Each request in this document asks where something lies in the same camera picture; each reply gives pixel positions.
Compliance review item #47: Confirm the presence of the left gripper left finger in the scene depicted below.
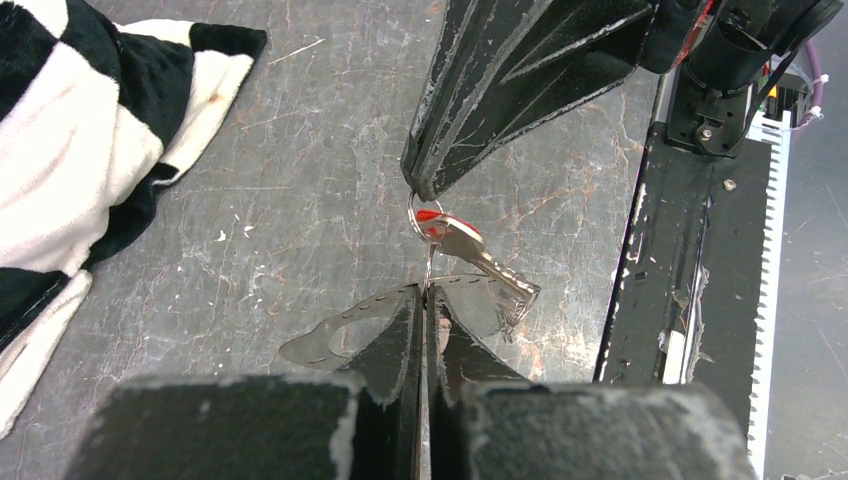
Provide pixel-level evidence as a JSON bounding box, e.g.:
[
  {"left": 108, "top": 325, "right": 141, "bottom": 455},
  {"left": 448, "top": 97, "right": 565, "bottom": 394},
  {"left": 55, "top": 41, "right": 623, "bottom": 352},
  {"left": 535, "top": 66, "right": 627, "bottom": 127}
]
[{"left": 65, "top": 284, "right": 423, "bottom": 479}]

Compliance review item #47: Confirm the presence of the red tag key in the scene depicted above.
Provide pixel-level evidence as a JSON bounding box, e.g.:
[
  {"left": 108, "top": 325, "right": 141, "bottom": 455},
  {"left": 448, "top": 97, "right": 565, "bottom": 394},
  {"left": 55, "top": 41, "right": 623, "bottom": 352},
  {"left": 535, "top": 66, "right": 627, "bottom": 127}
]
[{"left": 407, "top": 192, "right": 541, "bottom": 308}]

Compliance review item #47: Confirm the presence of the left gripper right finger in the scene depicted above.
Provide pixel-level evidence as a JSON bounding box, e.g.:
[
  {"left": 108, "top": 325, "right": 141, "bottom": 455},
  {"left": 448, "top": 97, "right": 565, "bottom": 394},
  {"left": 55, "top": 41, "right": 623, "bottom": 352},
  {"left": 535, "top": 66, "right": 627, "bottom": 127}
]
[{"left": 426, "top": 286, "right": 755, "bottom": 479}]

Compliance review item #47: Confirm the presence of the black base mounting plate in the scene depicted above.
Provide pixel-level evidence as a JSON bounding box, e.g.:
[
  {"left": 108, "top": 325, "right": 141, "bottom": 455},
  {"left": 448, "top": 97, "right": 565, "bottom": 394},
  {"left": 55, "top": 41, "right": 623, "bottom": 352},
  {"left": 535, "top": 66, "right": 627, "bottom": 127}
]
[{"left": 594, "top": 122, "right": 771, "bottom": 430}]

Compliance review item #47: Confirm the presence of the grey slotted cable duct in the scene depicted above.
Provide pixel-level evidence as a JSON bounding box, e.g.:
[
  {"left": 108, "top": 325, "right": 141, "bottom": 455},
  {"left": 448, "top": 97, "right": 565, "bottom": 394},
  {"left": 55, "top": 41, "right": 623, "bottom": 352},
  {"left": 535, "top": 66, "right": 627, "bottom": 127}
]
[{"left": 747, "top": 110, "right": 793, "bottom": 479}]

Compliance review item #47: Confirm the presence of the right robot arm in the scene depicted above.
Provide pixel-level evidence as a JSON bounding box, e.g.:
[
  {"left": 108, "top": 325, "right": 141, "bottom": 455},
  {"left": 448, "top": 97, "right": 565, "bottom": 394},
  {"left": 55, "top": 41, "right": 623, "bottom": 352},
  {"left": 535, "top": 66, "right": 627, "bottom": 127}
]
[{"left": 400, "top": 1, "right": 842, "bottom": 201}]

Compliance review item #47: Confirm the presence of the black white checkered blanket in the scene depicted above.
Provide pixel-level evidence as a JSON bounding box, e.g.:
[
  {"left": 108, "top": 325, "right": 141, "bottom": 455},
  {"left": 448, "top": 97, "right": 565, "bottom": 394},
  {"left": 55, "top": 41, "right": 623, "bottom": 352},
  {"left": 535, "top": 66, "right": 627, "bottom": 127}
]
[{"left": 1, "top": 1, "right": 267, "bottom": 433}]

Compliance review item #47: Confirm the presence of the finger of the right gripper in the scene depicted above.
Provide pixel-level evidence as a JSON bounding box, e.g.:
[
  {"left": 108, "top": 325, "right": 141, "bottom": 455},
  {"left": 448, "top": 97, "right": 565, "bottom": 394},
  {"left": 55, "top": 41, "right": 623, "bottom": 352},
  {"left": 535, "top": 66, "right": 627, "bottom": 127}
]
[{"left": 401, "top": 1, "right": 552, "bottom": 199}]

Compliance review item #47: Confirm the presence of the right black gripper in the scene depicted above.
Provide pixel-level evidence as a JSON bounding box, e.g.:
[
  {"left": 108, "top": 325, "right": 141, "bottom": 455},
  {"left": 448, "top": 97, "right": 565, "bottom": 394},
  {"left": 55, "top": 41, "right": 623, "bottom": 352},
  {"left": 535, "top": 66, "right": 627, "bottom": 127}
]
[{"left": 423, "top": 0, "right": 717, "bottom": 200}]

